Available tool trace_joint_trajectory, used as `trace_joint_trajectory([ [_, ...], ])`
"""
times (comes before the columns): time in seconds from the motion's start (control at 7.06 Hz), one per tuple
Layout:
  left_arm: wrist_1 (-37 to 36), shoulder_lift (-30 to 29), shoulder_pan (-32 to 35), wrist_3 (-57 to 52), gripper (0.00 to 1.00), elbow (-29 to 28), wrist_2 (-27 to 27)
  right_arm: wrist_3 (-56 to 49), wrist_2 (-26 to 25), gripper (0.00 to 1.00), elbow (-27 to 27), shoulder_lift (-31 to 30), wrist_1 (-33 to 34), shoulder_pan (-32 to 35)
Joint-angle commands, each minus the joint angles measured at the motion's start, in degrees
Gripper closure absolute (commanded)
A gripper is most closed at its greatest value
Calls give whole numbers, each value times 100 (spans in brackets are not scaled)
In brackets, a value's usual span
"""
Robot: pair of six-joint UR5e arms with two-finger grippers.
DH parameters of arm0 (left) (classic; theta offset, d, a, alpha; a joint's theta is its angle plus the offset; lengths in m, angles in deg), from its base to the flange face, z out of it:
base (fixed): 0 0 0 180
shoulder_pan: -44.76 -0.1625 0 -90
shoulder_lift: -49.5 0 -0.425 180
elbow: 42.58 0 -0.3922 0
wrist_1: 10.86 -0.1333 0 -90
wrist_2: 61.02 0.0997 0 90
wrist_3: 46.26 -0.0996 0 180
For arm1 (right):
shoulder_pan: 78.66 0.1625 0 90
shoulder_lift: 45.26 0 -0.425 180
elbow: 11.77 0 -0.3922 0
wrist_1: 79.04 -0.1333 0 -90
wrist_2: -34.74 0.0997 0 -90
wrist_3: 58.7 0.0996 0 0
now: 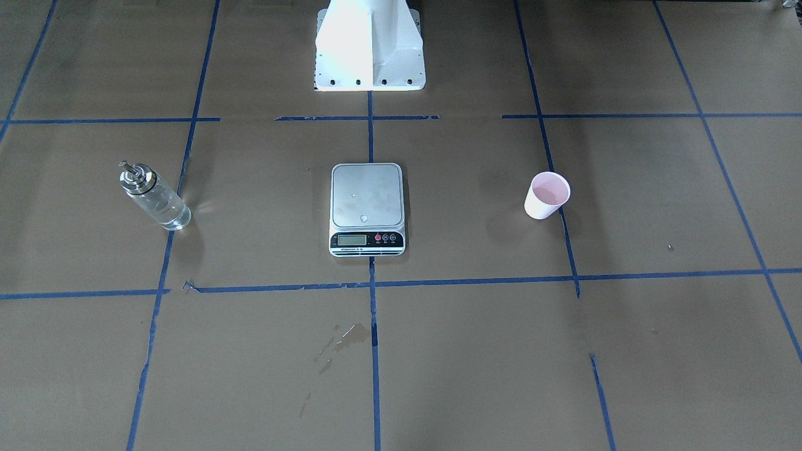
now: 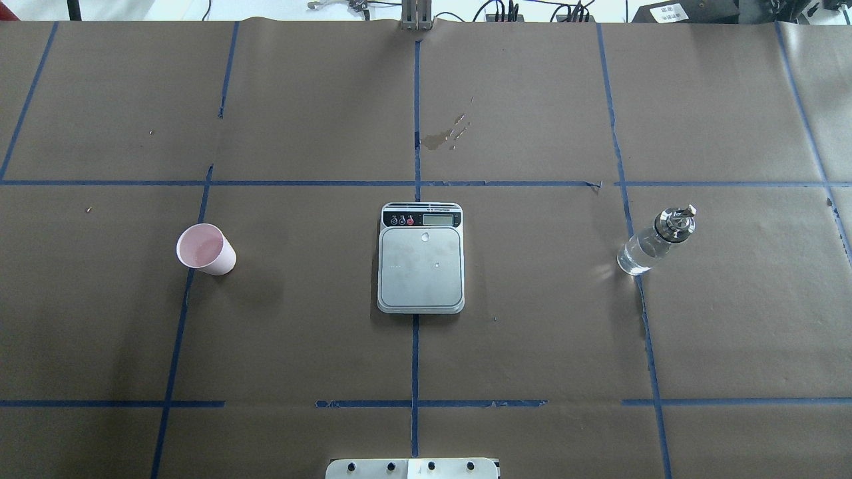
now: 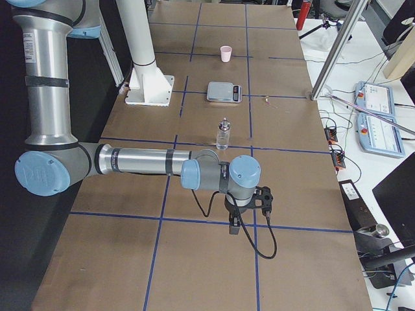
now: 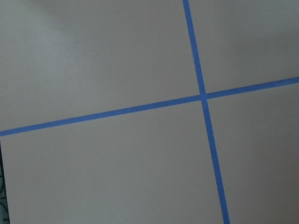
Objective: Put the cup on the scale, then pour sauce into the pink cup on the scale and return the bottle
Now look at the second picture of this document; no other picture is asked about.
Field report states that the clear glass sauce bottle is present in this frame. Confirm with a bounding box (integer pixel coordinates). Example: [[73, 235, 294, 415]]
[[616, 204, 697, 276]]

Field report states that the pink plastic cup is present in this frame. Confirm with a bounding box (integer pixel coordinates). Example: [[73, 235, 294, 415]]
[[174, 222, 237, 276]]

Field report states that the silver digital kitchen scale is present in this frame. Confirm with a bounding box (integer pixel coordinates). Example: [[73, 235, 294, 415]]
[[375, 202, 465, 315]]

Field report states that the black box white label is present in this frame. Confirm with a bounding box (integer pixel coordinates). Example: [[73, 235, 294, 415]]
[[630, 1, 740, 25]]

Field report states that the aluminium frame post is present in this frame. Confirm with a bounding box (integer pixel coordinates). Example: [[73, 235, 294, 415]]
[[399, 0, 434, 31]]

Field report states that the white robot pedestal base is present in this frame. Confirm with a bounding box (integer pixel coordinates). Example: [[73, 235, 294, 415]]
[[325, 457, 501, 478]]

